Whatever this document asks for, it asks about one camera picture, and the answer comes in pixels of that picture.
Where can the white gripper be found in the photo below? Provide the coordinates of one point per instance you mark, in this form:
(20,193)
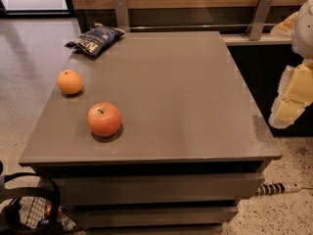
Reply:
(303,31)

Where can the red apple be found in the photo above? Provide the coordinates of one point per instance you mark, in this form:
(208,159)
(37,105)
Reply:
(104,119)

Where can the blue chip bag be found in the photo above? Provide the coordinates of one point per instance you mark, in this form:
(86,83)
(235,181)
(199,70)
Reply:
(97,39)

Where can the grey drawer cabinet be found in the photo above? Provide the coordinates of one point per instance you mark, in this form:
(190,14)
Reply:
(192,142)

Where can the orange fruit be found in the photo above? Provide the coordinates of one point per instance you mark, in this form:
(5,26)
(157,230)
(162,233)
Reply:
(69,82)

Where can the horizontal metal rail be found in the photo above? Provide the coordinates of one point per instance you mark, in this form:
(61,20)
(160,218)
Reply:
(214,27)

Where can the right metal rail bracket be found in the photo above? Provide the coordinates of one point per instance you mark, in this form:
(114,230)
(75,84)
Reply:
(255,28)

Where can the metal rail bracket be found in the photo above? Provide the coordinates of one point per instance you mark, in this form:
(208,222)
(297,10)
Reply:
(122,15)
(255,28)

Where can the left metal rail bracket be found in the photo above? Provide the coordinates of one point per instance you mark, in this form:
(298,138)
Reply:
(122,15)

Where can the black wire basket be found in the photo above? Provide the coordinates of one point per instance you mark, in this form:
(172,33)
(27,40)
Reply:
(33,210)

